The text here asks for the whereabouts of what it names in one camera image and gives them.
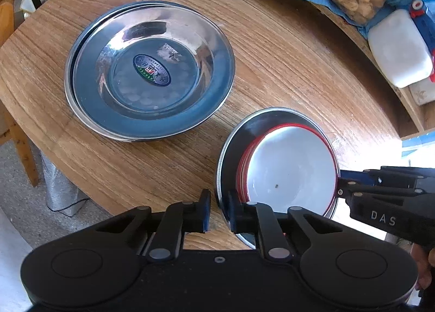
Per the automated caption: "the stainless steel bowl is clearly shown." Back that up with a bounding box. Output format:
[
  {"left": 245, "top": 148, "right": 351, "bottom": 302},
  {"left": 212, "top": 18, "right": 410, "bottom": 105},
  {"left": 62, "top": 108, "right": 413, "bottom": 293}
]
[{"left": 216, "top": 107, "right": 340, "bottom": 250}]

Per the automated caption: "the wooden shelf board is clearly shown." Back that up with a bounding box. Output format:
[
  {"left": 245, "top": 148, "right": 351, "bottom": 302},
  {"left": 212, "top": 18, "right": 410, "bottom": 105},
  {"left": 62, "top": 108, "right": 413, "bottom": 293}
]
[{"left": 311, "top": 1, "right": 435, "bottom": 140}]

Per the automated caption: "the silver foil bag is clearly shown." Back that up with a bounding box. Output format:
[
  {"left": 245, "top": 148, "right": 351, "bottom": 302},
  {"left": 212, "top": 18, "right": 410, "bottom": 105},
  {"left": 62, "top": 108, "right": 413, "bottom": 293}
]
[{"left": 39, "top": 150, "right": 91, "bottom": 217}]

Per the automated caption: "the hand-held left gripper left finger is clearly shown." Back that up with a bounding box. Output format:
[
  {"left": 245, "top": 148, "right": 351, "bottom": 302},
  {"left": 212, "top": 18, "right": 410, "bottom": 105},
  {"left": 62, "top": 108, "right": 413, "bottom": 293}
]
[{"left": 93, "top": 189, "right": 212, "bottom": 262}]

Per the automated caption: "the white bowl with dark speck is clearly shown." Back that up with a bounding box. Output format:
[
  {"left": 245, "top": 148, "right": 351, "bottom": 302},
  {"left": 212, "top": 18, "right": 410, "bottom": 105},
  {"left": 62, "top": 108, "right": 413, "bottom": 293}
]
[{"left": 243, "top": 127, "right": 340, "bottom": 217}]

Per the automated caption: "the plain steel plate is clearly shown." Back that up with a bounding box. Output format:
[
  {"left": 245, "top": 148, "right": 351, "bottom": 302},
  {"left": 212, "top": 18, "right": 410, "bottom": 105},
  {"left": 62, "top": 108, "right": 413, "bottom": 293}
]
[{"left": 64, "top": 1, "right": 236, "bottom": 143}]

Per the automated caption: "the white plastic jug blue cap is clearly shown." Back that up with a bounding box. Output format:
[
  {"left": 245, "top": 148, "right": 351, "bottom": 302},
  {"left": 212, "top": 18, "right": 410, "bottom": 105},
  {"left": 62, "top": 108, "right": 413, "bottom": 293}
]
[{"left": 368, "top": 0, "right": 435, "bottom": 89}]

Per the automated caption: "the person's right hand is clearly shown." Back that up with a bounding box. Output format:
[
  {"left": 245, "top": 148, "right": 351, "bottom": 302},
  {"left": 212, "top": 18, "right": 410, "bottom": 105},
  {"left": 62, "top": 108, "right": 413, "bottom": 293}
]
[{"left": 411, "top": 243, "right": 435, "bottom": 301}]

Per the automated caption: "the wooden chair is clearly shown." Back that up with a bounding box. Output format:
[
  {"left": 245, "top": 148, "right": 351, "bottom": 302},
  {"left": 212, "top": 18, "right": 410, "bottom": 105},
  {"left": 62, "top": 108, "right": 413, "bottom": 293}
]
[{"left": 0, "top": 0, "right": 39, "bottom": 187}]

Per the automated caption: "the steel plate with oval sticker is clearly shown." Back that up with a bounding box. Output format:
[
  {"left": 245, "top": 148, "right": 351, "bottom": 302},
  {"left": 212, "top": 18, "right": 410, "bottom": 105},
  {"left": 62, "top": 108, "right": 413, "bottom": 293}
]
[{"left": 70, "top": 2, "right": 236, "bottom": 141}]

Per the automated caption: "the white red-rimmed bowl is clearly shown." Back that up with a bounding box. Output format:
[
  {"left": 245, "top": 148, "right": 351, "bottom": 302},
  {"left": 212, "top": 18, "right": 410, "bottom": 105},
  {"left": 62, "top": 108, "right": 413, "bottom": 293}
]
[
  {"left": 236, "top": 135, "right": 262, "bottom": 202},
  {"left": 240, "top": 124, "right": 328, "bottom": 200}
]

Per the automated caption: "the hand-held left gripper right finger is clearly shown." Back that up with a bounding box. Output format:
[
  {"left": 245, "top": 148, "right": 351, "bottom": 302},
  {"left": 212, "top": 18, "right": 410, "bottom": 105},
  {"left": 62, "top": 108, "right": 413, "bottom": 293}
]
[{"left": 228, "top": 190, "right": 344, "bottom": 262}]

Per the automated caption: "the white patterned box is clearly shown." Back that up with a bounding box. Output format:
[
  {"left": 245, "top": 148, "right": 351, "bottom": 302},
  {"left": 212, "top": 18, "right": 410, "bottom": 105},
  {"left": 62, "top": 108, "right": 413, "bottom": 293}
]
[{"left": 408, "top": 76, "right": 435, "bottom": 107}]

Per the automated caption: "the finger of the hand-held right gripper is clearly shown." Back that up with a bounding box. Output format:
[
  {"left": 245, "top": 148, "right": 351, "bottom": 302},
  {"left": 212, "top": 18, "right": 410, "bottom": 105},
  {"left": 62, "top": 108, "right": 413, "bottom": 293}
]
[
  {"left": 337, "top": 189, "right": 424, "bottom": 201},
  {"left": 338, "top": 166, "right": 435, "bottom": 189}
]

